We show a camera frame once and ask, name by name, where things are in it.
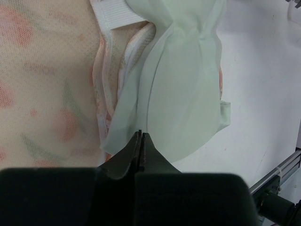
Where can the peach mesh laundry bag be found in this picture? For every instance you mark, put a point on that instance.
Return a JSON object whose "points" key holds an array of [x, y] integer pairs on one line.
{"points": [[63, 65]]}

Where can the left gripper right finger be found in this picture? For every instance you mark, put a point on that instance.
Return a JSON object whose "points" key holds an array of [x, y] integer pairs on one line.
{"points": [[165, 196]]}

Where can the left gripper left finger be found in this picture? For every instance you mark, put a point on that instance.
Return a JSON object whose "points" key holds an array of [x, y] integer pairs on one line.
{"points": [[99, 196]]}

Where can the light green bra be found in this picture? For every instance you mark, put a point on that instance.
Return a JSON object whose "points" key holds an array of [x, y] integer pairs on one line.
{"points": [[173, 92]]}

